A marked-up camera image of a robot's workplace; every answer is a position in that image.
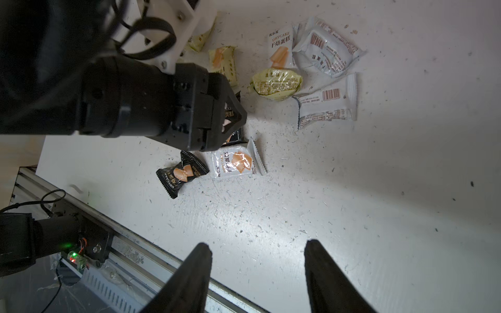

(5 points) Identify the yellow cookie packet right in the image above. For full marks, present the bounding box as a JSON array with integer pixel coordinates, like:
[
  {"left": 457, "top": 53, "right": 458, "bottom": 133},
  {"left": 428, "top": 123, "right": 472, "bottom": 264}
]
[{"left": 250, "top": 68, "right": 303, "bottom": 101}]

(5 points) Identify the white cookie packet centre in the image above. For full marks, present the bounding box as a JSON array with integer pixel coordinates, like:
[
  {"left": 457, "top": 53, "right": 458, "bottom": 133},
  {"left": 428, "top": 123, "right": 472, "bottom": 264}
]
[{"left": 210, "top": 139, "right": 267, "bottom": 179}]

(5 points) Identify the yellow cookie packet middle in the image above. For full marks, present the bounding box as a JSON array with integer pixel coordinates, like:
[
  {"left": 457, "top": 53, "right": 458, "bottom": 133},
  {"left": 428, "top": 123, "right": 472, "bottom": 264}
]
[{"left": 209, "top": 46, "right": 238, "bottom": 87}]

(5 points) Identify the white cookie packet barcode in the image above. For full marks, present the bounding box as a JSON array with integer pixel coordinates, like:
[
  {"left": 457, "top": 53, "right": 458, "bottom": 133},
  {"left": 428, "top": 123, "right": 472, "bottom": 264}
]
[{"left": 294, "top": 73, "right": 358, "bottom": 130}]

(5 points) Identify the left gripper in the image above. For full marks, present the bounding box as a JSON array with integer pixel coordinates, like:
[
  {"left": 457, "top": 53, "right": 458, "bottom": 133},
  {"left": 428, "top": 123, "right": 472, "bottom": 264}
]
[{"left": 152, "top": 63, "right": 247, "bottom": 152}]

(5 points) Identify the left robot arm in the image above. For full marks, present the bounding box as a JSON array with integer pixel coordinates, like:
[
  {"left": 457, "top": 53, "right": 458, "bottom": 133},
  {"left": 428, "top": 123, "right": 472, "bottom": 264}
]
[{"left": 1, "top": 1, "right": 247, "bottom": 151}]

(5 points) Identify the white cookie packet top right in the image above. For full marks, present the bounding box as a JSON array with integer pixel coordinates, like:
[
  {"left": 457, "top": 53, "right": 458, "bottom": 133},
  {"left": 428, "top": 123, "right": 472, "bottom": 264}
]
[{"left": 292, "top": 17, "right": 365, "bottom": 78}]

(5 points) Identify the yellow cookie packet left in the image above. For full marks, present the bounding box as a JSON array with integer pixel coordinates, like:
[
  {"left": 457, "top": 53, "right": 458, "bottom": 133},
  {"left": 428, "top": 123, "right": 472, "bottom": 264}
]
[{"left": 187, "top": 22, "right": 215, "bottom": 53}]

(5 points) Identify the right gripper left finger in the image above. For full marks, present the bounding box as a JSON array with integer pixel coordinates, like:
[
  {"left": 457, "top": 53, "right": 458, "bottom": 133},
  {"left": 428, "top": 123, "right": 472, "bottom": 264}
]
[{"left": 141, "top": 243, "right": 212, "bottom": 313}]

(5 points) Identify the white cookie packet orange print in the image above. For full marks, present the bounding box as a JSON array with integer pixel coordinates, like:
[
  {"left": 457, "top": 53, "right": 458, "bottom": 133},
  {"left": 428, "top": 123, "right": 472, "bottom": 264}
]
[{"left": 267, "top": 26, "right": 296, "bottom": 69}]

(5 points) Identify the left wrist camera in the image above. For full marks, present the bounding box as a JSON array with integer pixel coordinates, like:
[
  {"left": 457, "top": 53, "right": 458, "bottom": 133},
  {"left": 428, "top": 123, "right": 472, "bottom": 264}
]
[{"left": 137, "top": 0, "right": 217, "bottom": 74}]

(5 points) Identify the yellow cookie packet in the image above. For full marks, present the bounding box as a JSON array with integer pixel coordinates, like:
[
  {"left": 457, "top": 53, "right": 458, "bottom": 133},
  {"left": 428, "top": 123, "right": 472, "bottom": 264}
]
[
  {"left": 209, "top": 46, "right": 238, "bottom": 87},
  {"left": 187, "top": 22, "right": 215, "bottom": 53},
  {"left": 250, "top": 68, "right": 303, "bottom": 101}
]

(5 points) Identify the black cookie packet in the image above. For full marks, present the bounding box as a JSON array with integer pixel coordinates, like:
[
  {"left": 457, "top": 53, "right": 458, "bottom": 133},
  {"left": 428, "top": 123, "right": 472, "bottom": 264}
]
[
  {"left": 155, "top": 151, "right": 210, "bottom": 199},
  {"left": 222, "top": 106, "right": 245, "bottom": 147}
]

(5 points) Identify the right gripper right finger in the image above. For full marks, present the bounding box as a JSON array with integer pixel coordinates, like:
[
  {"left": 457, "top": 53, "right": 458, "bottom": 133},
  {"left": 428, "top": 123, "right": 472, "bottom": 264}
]
[{"left": 304, "top": 239, "right": 375, "bottom": 312}]

